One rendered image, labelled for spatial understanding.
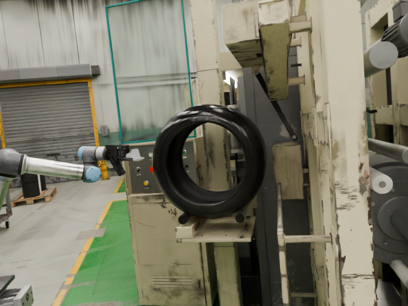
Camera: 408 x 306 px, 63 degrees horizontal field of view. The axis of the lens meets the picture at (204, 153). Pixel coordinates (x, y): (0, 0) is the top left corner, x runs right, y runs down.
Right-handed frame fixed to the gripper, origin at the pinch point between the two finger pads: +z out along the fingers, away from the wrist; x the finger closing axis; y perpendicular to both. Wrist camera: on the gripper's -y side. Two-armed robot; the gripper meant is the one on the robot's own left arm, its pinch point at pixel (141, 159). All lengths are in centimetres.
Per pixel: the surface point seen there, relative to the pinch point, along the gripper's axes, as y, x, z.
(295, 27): 55, -36, 74
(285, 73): 42, -11, 71
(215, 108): 26.5, -8.8, 40.6
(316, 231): -38, 21, 92
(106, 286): -130, 94, -75
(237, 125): 19, -11, 51
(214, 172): -9.5, 26.8, 33.6
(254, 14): 60, -35, 59
